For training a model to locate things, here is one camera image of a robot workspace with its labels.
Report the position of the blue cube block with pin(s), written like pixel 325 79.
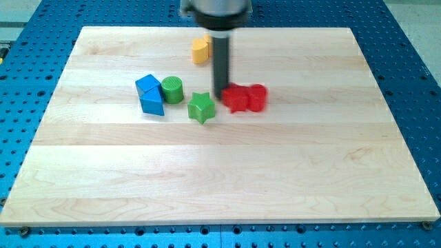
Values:
pixel 146 84

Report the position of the yellow heart block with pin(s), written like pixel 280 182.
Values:
pixel 200 51

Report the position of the yellow block behind rod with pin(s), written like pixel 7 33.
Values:
pixel 208 39

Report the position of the blue triangular prism block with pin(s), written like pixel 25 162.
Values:
pixel 152 102

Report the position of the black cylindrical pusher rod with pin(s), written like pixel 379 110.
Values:
pixel 220 61

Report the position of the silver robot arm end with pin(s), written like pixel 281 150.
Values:
pixel 217 15

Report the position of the green star block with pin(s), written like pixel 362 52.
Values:
pixel 201 107

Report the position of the red cylinder block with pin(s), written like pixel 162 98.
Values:
pixel 257 97

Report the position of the red star block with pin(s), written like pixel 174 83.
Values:
pixel 235 97

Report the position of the light wooden board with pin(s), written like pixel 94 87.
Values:
pixel 325 150

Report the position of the green cylinder block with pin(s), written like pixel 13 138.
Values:
pixel 172 88

